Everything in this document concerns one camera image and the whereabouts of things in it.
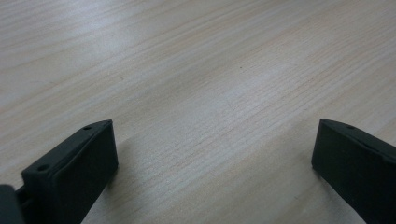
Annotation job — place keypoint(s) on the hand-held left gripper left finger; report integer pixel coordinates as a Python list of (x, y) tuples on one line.
[(74, 174)]

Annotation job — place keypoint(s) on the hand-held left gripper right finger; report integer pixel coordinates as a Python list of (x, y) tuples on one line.
[(355, 165)]

